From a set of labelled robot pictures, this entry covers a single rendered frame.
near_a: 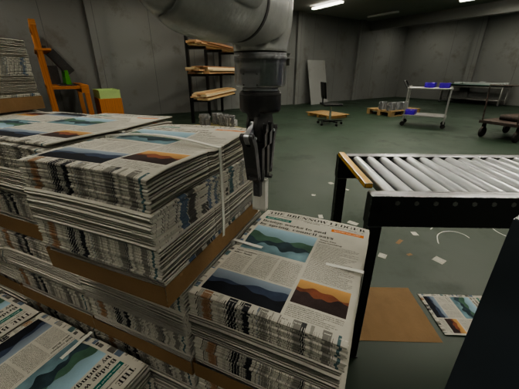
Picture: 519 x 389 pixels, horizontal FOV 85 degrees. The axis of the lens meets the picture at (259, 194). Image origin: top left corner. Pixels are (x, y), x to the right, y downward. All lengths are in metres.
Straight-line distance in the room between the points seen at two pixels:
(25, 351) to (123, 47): 8.60
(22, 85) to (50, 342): 0.85
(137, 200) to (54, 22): 8.69
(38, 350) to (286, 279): 0.61
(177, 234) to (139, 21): 8.94
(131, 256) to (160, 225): 0.08
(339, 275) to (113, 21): 8.92
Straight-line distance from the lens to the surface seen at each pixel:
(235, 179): 0.63
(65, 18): 9.08
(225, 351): 0.61
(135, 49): 9.21
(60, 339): 0.90
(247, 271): 0.58
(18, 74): 1.32
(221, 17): 0.37
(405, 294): 1.94
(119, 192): 0.46
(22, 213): 0.83
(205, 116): 6.10
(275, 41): 0.50
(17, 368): 0.90
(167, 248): 0.47
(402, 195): 1.09
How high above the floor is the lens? 1.19
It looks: 24 degrees down
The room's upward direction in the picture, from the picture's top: straight up
